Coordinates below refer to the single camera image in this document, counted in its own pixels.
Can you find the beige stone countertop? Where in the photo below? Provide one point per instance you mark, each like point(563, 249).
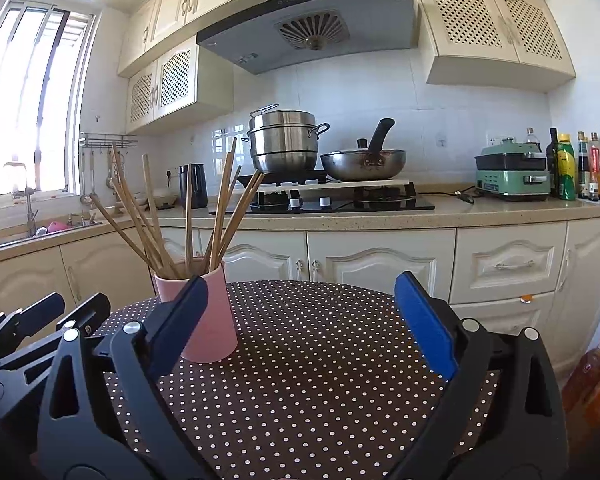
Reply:
point(480, 212)

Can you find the steel utensil rail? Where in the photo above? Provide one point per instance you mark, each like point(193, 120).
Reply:
point(107, 140)

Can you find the steel sink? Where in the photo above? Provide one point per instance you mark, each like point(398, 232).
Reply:
point(15, 242)

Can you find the hanging steel spoon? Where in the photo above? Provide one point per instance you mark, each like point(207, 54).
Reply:
point(109, 170)
point(122, 160)

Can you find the steel frying pan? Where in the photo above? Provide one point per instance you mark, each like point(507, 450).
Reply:
point(360, 165)

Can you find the brown polka dot tablecloth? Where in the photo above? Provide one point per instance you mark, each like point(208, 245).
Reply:
point(305, 360)

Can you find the pink bowl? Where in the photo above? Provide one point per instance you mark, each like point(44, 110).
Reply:
point(59, 226)

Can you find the black gas stove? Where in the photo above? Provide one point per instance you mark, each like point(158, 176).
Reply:
point(380, 202)

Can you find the red capped sauce bottle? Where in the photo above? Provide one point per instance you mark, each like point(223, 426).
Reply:
point(596, 170)

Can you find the kitchen window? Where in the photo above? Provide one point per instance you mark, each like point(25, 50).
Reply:
point(30, 100)

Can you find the clear plastic bottle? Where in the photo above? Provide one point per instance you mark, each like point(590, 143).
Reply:
point(531, 139)

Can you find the white wall outlet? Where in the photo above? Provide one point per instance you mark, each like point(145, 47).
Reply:
point(169, 172)

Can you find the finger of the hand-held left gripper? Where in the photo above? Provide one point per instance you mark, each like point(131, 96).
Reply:
point(30, 352)
point(35, 310)

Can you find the steel faucet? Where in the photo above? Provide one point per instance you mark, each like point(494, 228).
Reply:
point(29, 205)

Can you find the dark glass bottle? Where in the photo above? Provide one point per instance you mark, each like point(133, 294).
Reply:
point(552, 160)

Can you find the white board under pan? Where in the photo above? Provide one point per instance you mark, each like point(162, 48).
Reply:
point(350, 185)

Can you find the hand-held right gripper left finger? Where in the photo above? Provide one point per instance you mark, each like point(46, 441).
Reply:
point(182, 320)

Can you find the grey range hood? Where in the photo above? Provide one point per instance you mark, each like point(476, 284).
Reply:
point(305, 15)

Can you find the pink cup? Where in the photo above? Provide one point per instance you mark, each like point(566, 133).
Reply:
point(215, 320)

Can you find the black electric kettle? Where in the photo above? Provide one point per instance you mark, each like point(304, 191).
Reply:
point(192, 187)

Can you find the dark sauce bottle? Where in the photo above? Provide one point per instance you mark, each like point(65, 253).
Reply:
point(583, 167)

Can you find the steel ladle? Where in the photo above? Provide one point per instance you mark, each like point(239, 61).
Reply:
point(84, 180)

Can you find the bunch of wooden chopsticks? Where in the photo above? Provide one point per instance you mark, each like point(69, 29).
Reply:
point(224, 200)

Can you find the yellow green bottle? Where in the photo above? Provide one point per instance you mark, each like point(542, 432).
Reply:
point(566, 170)

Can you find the cream lattice door wall cabinet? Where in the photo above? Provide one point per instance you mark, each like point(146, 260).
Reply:
point(175, 85)
point(495, 30)

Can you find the green countertop appliance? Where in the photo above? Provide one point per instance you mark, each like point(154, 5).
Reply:
point(510, 175)

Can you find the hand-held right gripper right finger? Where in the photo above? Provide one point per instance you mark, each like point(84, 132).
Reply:
point(425, 325)

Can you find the steel steamer pot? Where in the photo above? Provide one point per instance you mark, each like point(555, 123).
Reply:
point(285, 150)

